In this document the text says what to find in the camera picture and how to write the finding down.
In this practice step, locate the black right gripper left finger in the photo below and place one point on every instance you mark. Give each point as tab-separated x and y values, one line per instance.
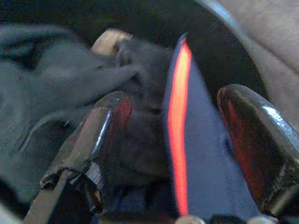
98	130

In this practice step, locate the dark grey fabric sofa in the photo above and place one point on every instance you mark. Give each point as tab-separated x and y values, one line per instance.
275	46

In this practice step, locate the beige cloth lump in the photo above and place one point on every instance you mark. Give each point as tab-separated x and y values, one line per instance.
105	42

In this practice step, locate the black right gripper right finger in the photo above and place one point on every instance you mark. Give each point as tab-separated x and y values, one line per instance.
257	144

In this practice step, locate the black crumpled garment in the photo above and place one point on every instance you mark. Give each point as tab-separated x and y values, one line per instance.
58	77

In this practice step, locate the black round bucket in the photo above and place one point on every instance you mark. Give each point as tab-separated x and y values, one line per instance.
222	46

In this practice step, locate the navy garment with red stripe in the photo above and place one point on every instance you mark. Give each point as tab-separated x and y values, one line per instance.
201	140

